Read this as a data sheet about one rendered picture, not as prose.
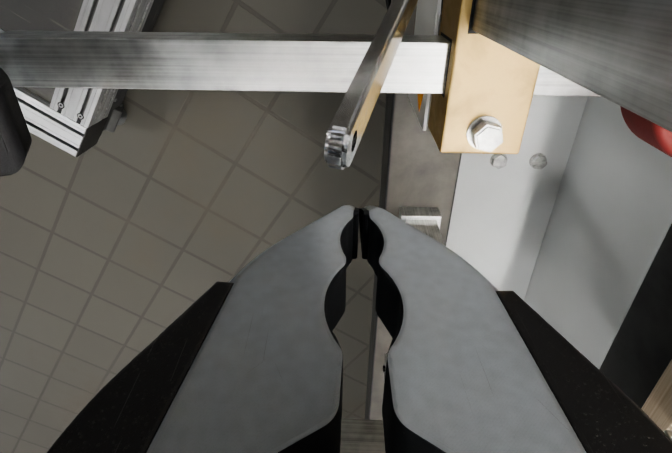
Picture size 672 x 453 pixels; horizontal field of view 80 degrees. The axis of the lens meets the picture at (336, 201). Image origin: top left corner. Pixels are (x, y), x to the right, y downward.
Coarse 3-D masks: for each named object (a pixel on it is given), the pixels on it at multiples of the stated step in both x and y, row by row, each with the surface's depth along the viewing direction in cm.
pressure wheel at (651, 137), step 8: (624, 112) 23; (632, 112) 22; (624, 120) 24; (632, 120) 22; (640, 120) 22; (648, 120) 21; (632, 128) 23; (640, 128) 22; (648, 128) 21; (656, 128) 21; (664, 128) 20; (640, 136) 23; (648, 136) 22; (656, 136) 21; (664, 136) 21; (656, 144) 22; (664, 144) 21; (664, 152) 22
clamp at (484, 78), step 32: (448, 0) 24; (448, 32) 24; (448, 64) 24; (480, 64) 23; (512, 64) 23; (448, 96) 24; (480, 96) 24; (512, 96) 24; (448, 128) 25; (512, 128) 25
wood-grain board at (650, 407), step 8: (664, 376) 34; (656, 384) 35; (664, 384) 34; (656, 392) 35; (664, 392) 34; (648, 400) 36; (656, 400) 35; (664, 400) 34; (648, 408) 36; (656, 408) 35; (664, 408) 34; (656, 416) 35; (664, 416) 34; (656, 424) 35; (664, 424) 34
